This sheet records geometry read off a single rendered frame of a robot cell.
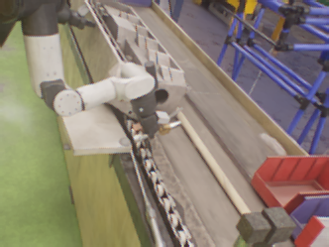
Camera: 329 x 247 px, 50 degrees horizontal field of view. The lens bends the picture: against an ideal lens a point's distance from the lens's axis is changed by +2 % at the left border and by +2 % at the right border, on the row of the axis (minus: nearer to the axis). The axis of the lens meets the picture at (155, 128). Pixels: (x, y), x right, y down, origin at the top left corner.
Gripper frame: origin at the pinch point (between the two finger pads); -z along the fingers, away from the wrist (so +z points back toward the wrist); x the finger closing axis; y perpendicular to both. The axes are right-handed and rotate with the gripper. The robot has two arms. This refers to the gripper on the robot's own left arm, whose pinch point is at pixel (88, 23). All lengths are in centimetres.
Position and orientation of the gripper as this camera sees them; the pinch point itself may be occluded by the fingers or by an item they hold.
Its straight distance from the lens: 179.4
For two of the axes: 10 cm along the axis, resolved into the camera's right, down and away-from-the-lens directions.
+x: 3.3, 5.9, -7.4
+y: 4.1, -7.9, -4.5
